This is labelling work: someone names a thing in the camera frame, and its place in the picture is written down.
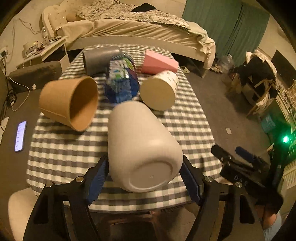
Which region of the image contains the green curtain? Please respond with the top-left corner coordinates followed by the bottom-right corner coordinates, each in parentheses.
top-left (182, 0), bottom-right (269, 66)

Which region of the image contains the brown paper cup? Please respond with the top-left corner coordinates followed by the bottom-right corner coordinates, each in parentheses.
top-left (39, 76), bottom-right (98, 132)

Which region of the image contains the patterned grey duvet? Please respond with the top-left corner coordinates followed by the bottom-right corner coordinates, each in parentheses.
top-left (76, 1), bottom-right (190, 31)

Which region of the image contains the bed with beige sheet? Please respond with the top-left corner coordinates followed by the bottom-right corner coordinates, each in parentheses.
top-left (41, 1), bottom-right (216, 72)

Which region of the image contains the black television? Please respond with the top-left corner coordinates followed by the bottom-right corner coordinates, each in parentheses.
top-left (271, 50), bottom-right (296, 89)

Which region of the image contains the pink plastic cup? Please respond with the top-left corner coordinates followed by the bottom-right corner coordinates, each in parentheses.
top-left (142, 50), bottom-right (179, 75)

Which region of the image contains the chair with clothes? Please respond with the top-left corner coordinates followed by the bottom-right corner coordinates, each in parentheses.
top-left (229, 50), bottom-right (279, 116)

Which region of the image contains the white ceramic cup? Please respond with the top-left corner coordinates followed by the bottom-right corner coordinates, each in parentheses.
top-left (108, 101), bottom-right (183, 193)

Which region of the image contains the lit smartphone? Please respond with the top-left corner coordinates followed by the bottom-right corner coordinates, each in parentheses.
top-left (14, 120), bottom-right (27, 153)

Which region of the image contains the white patterned paper cup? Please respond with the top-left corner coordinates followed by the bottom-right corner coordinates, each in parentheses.
top-left (139, 70), bottom-right (179, 111)

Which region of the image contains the grey plastic cup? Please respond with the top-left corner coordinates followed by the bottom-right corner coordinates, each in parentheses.
top-left (82, 46), bottom-right (122, 77)

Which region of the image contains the pale green slipper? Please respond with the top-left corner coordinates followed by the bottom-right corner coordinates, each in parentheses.
top-left (180, 66), bottom-right (190, 73)

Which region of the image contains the black garment on bed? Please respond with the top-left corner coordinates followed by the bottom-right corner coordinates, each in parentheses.
top-left (132, 3), bottom-right (156, 13)

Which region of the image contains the white bedside table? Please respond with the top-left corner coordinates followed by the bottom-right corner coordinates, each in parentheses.
top-left (16, 37), bottom-right (70, 72)

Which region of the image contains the dark grey sofa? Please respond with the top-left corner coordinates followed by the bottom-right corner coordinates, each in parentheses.
top-left (1, 61), bottom-right (62, 240)

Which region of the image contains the white charging cable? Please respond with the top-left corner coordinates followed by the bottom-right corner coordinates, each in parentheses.
top-left (4, 51), bottom-right (31, 112)

